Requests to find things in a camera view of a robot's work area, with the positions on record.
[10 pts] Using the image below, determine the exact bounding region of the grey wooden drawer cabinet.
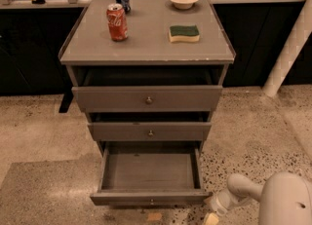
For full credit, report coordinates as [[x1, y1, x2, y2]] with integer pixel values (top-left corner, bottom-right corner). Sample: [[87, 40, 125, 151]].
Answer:
[[58, 0, 237, 159]]

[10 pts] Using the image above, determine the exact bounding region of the grey drawer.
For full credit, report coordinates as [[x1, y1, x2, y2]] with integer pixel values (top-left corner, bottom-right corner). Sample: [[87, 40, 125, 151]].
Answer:
[[91, 141, 211, 206], [88, 112, 211, 141], [72, 66, 221, 112]]

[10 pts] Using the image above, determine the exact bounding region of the white diagonal pole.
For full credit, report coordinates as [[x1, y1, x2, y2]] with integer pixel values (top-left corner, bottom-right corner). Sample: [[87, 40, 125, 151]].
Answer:
[[262, 0, 312, 97]]

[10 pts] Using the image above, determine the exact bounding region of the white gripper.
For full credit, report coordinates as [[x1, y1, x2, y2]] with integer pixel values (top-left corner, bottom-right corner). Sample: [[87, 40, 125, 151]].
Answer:
[[203, 189, 252, 225]]

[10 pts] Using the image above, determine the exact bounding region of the red cola can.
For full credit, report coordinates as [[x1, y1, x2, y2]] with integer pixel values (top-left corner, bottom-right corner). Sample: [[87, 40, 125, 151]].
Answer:
[[106, 3, 128, 41]]

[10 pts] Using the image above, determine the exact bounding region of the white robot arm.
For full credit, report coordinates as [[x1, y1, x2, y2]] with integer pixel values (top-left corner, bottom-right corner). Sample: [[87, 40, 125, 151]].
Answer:
[[203, 171, 312, 225]]

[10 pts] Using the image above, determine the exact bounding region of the green yellow sponge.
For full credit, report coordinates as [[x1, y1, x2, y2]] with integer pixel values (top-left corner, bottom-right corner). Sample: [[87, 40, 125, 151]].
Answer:
[[169, 25, 200, 43]]

